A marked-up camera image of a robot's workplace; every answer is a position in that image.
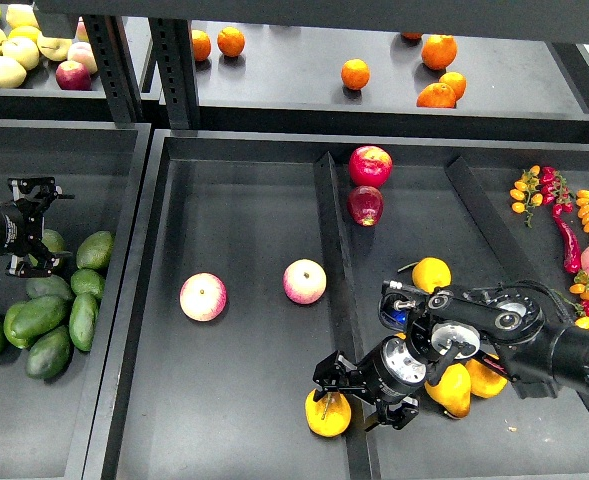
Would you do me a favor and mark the dark green avocado bottom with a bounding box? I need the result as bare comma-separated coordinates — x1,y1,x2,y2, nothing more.
26,325,72,380

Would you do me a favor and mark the red apple upper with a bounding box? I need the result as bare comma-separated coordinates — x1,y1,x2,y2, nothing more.
348,145,393,188

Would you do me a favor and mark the pale yellow apple middle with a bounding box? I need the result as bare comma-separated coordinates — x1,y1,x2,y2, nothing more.
1,36,40,71

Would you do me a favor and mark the orange far left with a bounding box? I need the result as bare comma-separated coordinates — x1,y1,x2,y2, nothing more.
191,29,212,62

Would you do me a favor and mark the red apple on shelf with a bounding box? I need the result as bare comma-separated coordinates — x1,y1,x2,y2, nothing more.
55,60,92,91

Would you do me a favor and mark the pink apple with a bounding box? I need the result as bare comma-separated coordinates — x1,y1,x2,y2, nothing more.
179,272,227,322
283,259,327,305

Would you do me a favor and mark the pink apple left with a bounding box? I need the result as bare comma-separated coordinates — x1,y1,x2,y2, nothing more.
179,272,227,322

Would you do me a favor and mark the black centre tray divider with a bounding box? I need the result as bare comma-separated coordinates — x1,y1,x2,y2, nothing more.
313,152,380,479

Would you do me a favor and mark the dark red apple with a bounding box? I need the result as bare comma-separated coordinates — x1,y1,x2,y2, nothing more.
347,186,384,227

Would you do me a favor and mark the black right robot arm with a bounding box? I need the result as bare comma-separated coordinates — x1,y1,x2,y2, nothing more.
312,280,589,430

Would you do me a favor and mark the green avocado right column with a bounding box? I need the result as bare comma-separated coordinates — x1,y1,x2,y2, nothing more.
70,269,105,301

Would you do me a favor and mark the yellow lemon on shelf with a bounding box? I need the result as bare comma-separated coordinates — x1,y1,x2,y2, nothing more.
8,25,41,44

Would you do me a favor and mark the pink apple centre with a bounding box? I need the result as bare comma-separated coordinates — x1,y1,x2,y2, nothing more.
283,259,327,305

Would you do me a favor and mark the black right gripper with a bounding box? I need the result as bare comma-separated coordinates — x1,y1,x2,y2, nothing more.
313,337,427,431

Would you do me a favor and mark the black right tray divider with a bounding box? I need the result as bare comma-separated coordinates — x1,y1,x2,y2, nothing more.
446,157,589,412

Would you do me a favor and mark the black shelf post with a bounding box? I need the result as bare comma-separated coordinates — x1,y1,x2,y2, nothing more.
148,18,201,130
82,14,144,124

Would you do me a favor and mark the yellow round pear with stem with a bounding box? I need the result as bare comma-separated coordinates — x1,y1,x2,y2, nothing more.
397,257,452,293

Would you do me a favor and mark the light green avocado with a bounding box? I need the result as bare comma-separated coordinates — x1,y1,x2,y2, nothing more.
3,301,34,349

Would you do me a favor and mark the black shelf post right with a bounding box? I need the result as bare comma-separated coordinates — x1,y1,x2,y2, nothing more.
148,18,201,130

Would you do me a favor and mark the black tray divider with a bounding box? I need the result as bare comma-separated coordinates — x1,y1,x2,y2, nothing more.
446,157,589,412
313,152,380,479

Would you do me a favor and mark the pink fruit behind post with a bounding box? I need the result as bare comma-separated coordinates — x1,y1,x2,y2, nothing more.
75,17,89,42

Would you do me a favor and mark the pale yellow apple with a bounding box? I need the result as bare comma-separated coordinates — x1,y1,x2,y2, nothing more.
1,36,40,71
36,34,73,62
0,56,27,89

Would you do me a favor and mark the pale yellow apple front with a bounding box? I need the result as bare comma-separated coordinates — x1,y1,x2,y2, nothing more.
0,56,27,89

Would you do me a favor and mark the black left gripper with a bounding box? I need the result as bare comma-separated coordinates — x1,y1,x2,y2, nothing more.
0,177,74,278

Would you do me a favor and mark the pink peach on shelf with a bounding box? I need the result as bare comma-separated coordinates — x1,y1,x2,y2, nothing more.
67,41,98,75

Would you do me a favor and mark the black shelf post left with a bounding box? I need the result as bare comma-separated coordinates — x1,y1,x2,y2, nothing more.
82,14,144,124

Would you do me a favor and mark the pale yellow fruit top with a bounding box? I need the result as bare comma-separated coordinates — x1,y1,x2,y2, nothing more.
5,4,39,29

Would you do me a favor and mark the pale yellow apple right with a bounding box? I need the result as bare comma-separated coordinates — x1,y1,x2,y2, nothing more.
36,34,73,62

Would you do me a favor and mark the dark green avocado middle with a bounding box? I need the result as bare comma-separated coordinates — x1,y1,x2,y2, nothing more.
26,275,75,302

